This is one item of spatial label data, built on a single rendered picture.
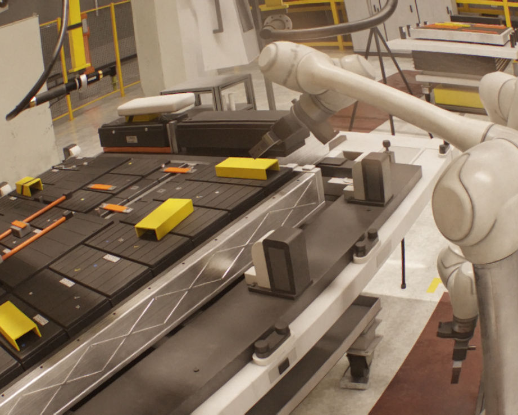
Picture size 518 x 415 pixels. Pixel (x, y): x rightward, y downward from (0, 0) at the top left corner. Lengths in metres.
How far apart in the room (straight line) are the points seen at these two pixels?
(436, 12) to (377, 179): 8.71
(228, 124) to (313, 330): 0.80
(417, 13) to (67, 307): 9.62
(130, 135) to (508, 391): 1.69
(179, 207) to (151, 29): 6.44
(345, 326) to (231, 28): 2.90
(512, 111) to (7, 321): 1.29
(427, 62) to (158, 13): 3.87
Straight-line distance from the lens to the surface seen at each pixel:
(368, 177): 1.54
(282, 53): 1.15
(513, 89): 1.35
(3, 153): 5.99
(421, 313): 2.58
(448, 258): 1.55
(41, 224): 1.62
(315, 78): 1.13
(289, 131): 1.35
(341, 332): 1.89
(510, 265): 0.86
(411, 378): 2.19
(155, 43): 7.64
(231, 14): 4.27
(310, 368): 1.75
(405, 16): 10.34
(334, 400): 2.14
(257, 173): 1.49
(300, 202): 1.47
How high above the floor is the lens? 1.51
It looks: 22 degrees down
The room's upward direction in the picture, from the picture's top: 9 degrees counter-clockwise
